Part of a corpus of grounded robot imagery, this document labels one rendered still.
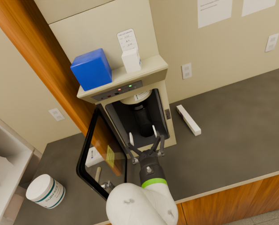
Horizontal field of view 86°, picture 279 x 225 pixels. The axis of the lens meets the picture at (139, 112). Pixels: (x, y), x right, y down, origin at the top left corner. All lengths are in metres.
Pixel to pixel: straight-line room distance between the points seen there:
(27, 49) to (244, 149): 1.01
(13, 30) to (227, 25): 1.12
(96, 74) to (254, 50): 1.21
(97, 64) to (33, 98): 0.86
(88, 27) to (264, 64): 1.35
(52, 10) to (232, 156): 0.97
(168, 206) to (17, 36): 0.62
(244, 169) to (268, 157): 0.13
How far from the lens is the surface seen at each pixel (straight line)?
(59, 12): 0.59
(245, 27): 1.33
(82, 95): 0.54
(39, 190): 1.01
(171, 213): 0.52
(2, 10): 0.55
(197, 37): 1.16
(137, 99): 0.71
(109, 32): 0.58
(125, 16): 0.58
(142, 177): 0.58
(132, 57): 0.52
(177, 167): 0.89
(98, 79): 0.51
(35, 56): 0.55
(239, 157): 0.95
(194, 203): 1.03
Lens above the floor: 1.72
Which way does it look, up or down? 38 degrees down
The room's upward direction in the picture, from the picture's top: 20 degrees counter-clockwise
